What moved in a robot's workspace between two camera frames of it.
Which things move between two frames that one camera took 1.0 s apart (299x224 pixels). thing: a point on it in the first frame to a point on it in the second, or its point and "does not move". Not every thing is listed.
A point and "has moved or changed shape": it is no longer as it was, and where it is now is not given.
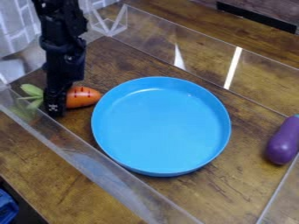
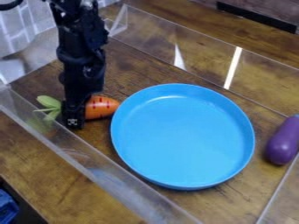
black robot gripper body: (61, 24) to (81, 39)
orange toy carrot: (79, 96) to (100, 107)
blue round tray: (161, 126) has moved or changed shape
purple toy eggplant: (283, 146) does not move
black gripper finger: (55, 98) to (73, 107)
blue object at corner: (9, 207) does not move
